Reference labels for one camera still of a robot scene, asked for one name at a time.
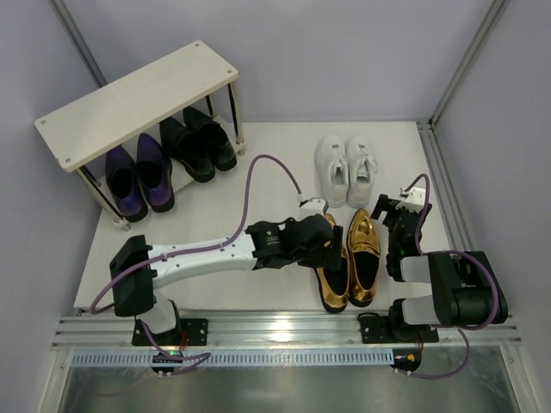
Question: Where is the gold loafer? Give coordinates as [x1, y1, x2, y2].
[312, 213, 350, 314]
[347, 208, 381, 308]

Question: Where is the black loafer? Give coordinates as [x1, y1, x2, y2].
[183, 107, 237, 171]
[159, 117, 215, 183]

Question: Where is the purple loafer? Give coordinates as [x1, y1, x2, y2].
[105, 146, 148, 223]
[136, 133, 175, 213]

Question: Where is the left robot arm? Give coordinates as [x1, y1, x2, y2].
[109, 214, 343, 335]

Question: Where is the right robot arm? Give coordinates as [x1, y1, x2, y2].
[372, 194, 509, 342]

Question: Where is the white two-tier shoe shelf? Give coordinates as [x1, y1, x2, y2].
[34, 40, 245, 230]

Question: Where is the right white sneaker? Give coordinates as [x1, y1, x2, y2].
[345, 136, 377, 208]

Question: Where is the white sneaker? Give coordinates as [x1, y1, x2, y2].
[345, 136, 377, 208]
[314, 135, 349, 208]

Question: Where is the left white sneaker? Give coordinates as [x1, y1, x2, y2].
[314, 135, 349, 208]

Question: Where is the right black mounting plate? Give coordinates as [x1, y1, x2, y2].
[356, 312, 439, 344]

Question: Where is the black mounting plate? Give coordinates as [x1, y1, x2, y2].
[131, 317, 208, 347]
[356, 312, 439, 344]

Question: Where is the right black controller board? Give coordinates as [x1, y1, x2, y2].
[390, 351, 422, 374]

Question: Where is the black controller board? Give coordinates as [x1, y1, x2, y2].
[151, 350, 183, 379]
[390, 351, 422, 374]

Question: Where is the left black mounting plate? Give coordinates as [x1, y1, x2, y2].
[131, 317, 208, 347]

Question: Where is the left black controller board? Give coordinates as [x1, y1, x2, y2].
[151, 350, 183, 379]

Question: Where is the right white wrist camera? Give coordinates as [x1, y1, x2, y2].
[397, 186, 427, 213]

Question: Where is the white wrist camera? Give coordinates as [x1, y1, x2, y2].
[397, 186, 427, 213]
[297, 197, 329, 220]

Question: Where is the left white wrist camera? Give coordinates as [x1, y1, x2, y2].
[297, 197, 329, 220]

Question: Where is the right aluminium floor rail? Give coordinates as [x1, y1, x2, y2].
[417, 120, 476, 250]

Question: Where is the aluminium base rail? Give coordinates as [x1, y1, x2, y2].
[51, 310, 523, 350]

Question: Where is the slotted grey cable duct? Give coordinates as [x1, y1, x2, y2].
[70, 348, 394, 367]

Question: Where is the right aluminium frame post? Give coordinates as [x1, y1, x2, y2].
[429, 0, 511, 129]

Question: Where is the aluminium frame post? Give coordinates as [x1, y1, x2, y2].
[50, 0, 108, 88]
[429, 0, 511, 129]

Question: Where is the left aluminium frame post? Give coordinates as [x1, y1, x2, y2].
[50, 0, 108, 88]

